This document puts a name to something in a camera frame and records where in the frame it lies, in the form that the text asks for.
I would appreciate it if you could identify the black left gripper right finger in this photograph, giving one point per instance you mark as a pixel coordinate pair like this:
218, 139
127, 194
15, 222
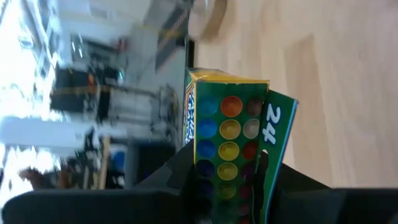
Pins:
326, 205

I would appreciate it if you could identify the green yellow crayon box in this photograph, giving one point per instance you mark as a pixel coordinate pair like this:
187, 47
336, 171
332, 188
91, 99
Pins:
230, 130

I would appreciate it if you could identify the white shade wooden base lamp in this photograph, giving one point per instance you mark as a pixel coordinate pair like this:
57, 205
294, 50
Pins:
208, 18

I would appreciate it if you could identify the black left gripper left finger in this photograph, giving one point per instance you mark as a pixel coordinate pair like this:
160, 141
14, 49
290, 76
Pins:
109, 207

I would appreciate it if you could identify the black aluminium table frame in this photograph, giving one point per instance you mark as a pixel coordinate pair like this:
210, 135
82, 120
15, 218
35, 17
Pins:
190, 53

